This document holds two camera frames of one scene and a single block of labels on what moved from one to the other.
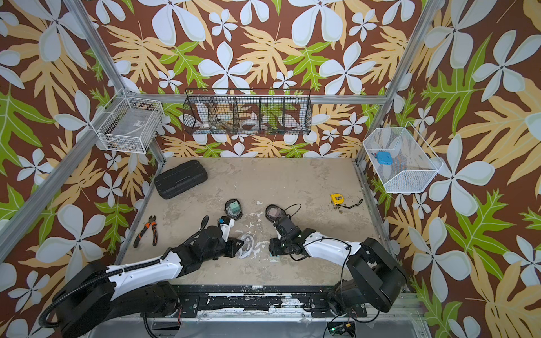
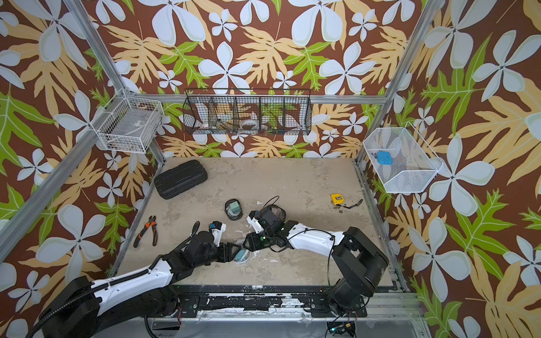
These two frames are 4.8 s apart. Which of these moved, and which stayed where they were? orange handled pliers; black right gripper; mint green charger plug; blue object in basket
Moved: black right gripper
Stayed: blue object in basket; mint green charger plug; orange handled pliers
